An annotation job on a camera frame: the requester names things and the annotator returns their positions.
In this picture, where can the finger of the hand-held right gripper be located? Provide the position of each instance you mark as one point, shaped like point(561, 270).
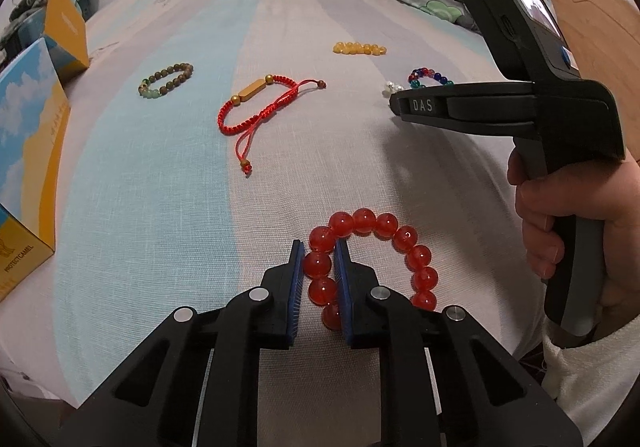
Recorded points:
point(475, 104)

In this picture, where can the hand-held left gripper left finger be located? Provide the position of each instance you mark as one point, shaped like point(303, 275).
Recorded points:
point(298, 292)

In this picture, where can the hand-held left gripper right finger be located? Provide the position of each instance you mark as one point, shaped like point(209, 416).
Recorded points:
point(345, 297)

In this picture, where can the blue and yellow cardboard box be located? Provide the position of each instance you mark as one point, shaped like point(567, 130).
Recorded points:
point(30, 127)

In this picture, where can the person's right forearm white sleeve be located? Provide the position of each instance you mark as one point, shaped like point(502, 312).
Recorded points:
point(590, 387)

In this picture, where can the person's right hand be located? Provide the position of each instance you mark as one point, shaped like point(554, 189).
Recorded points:
point(622, 237)

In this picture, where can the floral quilt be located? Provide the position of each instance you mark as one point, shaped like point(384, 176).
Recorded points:
point(430, 4)

